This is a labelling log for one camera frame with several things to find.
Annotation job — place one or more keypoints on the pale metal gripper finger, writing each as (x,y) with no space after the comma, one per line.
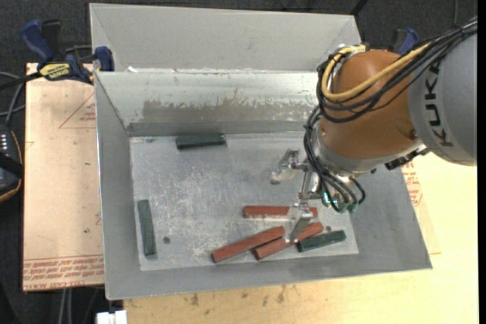
(300,218)
(292,162)

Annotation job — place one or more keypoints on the dark green flat block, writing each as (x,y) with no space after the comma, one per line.
(147,227)
(200,141)
(322,240)

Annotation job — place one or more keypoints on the red-brown flat block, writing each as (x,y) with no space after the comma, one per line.
(247,244)
(266,211)
(277,246)

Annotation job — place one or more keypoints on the grey metal bin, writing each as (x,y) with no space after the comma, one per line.
(212,186)

